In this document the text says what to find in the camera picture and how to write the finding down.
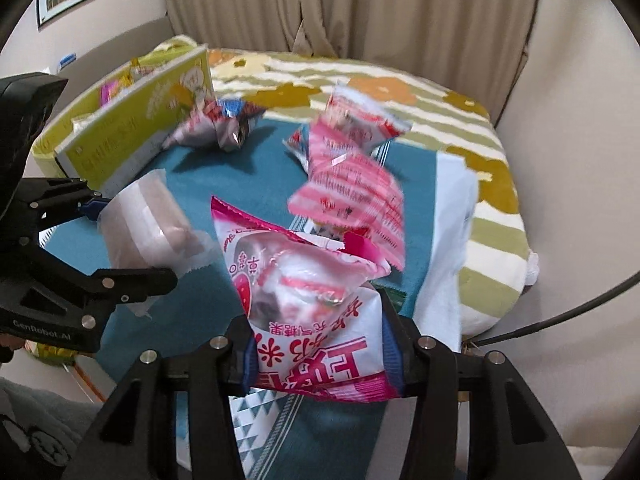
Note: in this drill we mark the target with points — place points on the pink striped snack packet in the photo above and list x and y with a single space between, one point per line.
350 185

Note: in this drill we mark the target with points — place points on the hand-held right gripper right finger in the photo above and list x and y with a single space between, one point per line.
392 357

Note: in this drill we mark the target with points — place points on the floral striped blanket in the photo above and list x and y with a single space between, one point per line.
450 125

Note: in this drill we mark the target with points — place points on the plain pink snack packet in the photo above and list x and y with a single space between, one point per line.
108 91

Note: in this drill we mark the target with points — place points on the translucent brown cake packet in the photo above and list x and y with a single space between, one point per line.
145 220

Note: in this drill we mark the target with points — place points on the small blue red snack packet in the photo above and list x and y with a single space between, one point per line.
296 145

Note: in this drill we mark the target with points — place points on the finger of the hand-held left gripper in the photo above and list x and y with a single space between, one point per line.
55 200
55 305

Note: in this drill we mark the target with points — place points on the green snack packet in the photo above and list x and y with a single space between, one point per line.
398 302

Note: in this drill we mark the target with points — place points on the pink and white snack packet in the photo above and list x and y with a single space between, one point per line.
310 340

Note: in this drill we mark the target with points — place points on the teal tablecloth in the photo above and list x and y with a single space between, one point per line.
240 175

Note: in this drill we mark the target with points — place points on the red and white snack packet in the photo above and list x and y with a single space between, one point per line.
360 112

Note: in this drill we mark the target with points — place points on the dark grey snack packet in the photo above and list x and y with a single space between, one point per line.
215 120

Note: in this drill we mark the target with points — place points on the beige curtain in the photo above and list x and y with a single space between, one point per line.
400 5

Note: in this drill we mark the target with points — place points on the gold snack packet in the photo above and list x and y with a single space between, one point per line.
136 69

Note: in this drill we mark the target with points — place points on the grey padded headboard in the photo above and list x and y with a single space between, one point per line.
130 40

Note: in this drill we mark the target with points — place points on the grey cloth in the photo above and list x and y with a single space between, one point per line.
45 425

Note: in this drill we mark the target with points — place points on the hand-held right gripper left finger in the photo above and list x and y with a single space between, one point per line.
245 362

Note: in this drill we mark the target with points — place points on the green cardboard box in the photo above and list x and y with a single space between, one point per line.
130 125

